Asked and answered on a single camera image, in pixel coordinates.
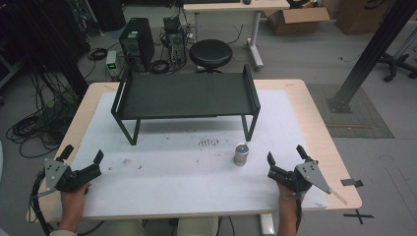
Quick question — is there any person's left leg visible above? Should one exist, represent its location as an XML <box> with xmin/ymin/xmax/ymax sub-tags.
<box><xmin>106</xmin><ymin>218</ymin><xmax>148</xmax><ymax>236</ymax></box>

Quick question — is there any coiled black cable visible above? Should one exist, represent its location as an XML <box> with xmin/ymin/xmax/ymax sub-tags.
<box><xmin>149</xmin><ymin>59</ymin><xmax>172</xmax><ymax>75</ymax></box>
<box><xmin>87</xmin><ymin>47</ymin><xmax>109</xmax><ymax>62</ymax></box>

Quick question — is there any black round stool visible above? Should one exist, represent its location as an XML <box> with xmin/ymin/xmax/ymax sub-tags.
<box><xmin>188</xmin><ymin>38</ymin><xmax>234</xmax><ymax>74</ymax></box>

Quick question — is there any open cardboard box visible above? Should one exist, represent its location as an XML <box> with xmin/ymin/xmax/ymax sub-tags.
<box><xmin>263</xmin><ymin>5</ymin><xmax>330</xmax><ymax>36</ymax></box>

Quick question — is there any grey carpet tile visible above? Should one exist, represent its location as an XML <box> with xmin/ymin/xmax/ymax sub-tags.
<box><xmin>306</xmin><ymin>83</ymin><xmax>395</xmax><ymax>140</ymax></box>

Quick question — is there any wooden table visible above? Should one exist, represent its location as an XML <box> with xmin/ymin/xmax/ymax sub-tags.
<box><xmin>26</xmin><ymin>78</ymin><xmax>363</xmax><ymax>224</ymax></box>

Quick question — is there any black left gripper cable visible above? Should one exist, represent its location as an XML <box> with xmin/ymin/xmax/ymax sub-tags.
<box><xmin>30</xmin><ymin>169</ymin><xmax>55</xmax><ymax>236</ymax></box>

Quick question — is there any white table leg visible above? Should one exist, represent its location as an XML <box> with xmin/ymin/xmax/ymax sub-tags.
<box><xmin>260</xmin><ymin>212</ymin><xmax>275</xmax><ymax>236</ymax></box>

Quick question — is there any large closed cardboard box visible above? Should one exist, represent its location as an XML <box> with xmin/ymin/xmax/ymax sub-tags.
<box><xmin>333</xmin><ymin>0</ymin><xmax>396</xmax><ymax>35</ymax></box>

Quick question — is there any open computer case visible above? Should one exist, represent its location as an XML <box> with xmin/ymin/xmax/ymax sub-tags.
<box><xmin>162</xmin><ymin>16</ymin><xmax>188</xmax><ymax>67</ymax></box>

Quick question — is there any black tape strip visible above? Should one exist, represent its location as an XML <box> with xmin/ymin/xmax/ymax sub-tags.
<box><xmin>339</xmin><ymin>178</ymin><xmax>365</xmax><ymax>189</ymax></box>

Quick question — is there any black computer tower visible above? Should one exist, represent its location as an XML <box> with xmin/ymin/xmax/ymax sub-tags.
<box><xmin>118</xmin><ymin>17</ymin><xmax>155</xmax><ymax>72</ymax></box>

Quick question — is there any black curtain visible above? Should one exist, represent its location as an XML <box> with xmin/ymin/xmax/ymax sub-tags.
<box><xmin>0</xmin><ymin>0</ymin><xmax>90</xmax><ymax>99</ymax></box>

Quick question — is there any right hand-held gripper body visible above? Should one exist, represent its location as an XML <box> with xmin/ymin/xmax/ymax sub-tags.
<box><xmin>267</xmin><ymin>159</ymin><xmax>348</xmax><ymax>206</ymax></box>

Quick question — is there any black aluminium post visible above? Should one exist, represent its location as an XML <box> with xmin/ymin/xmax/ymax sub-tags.
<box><xmin>326</xmin><ymin>0</ymin><xmax>417</xmax><ymax>114</ymax></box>

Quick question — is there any person's leg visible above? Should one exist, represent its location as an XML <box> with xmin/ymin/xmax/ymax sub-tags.
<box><xmin>106</xmin><ymin>218</ymin><xmax>148</xmax><ymax>236</ymax></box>
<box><xmin>176</xmin><ymin>216</ymin><xmax>219</xmax><ymax>236</ymax></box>

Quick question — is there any silver metal can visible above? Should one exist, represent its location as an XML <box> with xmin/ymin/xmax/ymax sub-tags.
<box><xmin>233</xmin><ymin>143</ymin><xmax>251</xmax><ymax>167</ymax></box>

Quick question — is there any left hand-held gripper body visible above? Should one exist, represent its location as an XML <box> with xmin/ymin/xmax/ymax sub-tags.
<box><xmin>30</xmin><ymin>157</ymin><xmax>102</xmax><ymax>200</ymax></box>

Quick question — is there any black metal shelf rack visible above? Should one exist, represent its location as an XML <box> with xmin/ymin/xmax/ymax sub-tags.
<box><xmin>110</xmin><ymin>63</ymin><xmax>262</xmax><ymax>147</ymax></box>

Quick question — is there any white power supply unit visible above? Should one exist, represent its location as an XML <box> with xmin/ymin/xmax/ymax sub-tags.
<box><xmin>105</xmin><ymin>50</ymin><xmax>121</xmax><ymax>81</ymax></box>

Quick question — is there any person's right hand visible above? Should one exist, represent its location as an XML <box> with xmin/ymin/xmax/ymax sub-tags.
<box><xmin>276</xmin><ymin>182</ymin><xmax>301</xmax><ymax>207</ymax></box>

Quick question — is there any white foam mat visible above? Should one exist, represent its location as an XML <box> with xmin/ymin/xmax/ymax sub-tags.
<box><xmin>53</xmin><ymin>89</ymin><xmax>329</xmax><ymax>220</ymax></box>

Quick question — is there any person's right leg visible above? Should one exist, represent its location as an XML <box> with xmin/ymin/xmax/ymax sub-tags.
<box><xmin>176</xmin><ymin>216</ymin><xmax>219</xmax><ymax>236</ymax></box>

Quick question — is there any white-legged wooden desk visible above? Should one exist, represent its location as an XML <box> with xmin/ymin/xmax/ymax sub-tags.
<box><xmin>182</xmin><ymin>0</ymin><xmax>291</xmax><ymax>70</ymax></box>

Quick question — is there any person's left hand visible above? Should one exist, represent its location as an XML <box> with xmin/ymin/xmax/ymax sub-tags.
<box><xmin>58</xmin><ymin>182</ymin><xmax>92</xmax><ymax>232</ymax></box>

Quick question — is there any black cable bundle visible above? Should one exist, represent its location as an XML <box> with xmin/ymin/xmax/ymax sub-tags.
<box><xmin>5</xmin><ymin>70</ymin><xmax>84</xmax><ymax>159</ymax></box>

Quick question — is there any black office chair base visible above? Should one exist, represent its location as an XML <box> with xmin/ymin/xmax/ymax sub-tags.
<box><xmin>376</xmin><ymin>51</ymin><xmax>417</xmax><ymax>84</ymax></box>

